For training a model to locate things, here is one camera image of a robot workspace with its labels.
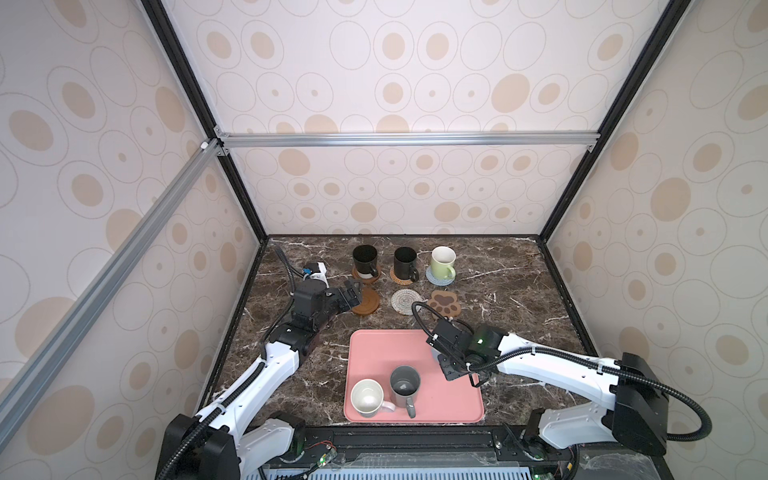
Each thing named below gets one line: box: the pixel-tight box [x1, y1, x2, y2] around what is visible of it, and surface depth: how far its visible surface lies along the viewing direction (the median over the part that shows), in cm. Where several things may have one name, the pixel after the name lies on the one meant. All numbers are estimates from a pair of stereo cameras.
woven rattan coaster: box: [389, 269, 414, 286], surface depth 108 cm
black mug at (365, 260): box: [352, 244, 378, 279], surface depth 102 cm
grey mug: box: [390, 365, 421, 419], surface depth 77 cm
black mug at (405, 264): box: [394, 246, 419, 283], surface depth 105 cm
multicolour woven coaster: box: [390, 289, 423, 316], surface depth 105 cm
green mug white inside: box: [431, 246, 457, 280], surface depth 102 cm
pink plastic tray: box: [344, 329, 484, 423], surface depth 83 cm
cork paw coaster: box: [427, 290, 462, 317], surface depth 102 cm
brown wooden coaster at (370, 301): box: [352, 287, 380, 315], surface depth 102 cm
